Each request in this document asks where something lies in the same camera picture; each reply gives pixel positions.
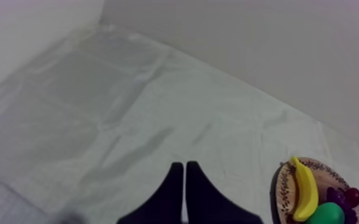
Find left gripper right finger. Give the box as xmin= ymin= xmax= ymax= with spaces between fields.
xmin=185 ymin=160 xmax=264 ymax=224

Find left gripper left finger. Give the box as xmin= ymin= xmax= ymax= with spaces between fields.
xmin=116 ymin=161 xmax=185 ymax=224

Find purple toy grapes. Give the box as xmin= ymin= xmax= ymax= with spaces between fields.
xmin=326 ymin=186 xmax=358 ymax=224

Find yellow toy banana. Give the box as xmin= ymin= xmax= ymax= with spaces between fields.
xmin=290 ymin=156 xmax=320 ymax=222

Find green toy pear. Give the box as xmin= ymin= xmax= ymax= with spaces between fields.
xmin=304 ymin=201 xmax=345 ymax=224

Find small red fruit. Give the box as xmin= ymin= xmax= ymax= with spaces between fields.
xmin=343 ymin=186 xmax=359 ymax=209

